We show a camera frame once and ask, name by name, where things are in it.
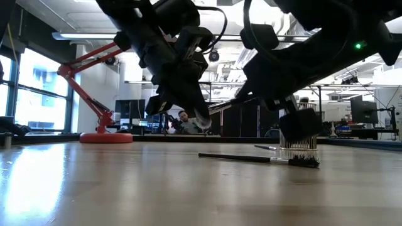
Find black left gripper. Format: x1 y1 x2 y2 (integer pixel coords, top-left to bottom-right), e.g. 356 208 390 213
138 28 212 129

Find short thin makeup brush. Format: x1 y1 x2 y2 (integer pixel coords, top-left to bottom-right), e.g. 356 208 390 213
253 144 280 151

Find black aluminium table frame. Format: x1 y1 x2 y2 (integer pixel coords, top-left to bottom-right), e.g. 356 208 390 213
0 116 402 152

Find ceiling tube light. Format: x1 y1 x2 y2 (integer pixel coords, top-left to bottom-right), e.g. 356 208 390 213
52 31 117 41

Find fluffy dark-bristle makeup brush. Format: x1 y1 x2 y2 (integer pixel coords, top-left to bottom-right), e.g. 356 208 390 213
193 108 212 130

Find large glass window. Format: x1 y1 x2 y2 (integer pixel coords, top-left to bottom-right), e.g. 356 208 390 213
0 46 75 132

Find red desk lamp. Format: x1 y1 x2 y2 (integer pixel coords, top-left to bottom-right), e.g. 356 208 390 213
57 40 134 144

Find black computer monitor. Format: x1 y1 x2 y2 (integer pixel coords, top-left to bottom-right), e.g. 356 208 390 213
349 95 379 125
114 99 146 120

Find black fan makeup brush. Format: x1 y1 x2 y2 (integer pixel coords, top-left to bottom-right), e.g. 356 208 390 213
197 152 321 169

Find person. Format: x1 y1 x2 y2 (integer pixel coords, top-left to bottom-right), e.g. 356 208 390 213
176 109 204 135

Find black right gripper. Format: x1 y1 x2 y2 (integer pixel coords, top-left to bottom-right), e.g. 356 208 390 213
209 34 356 144

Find black partition panel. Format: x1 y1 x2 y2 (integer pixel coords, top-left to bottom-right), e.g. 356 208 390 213
209 103 280 138

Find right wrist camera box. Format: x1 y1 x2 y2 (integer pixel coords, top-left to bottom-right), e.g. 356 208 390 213
240 23 280 51

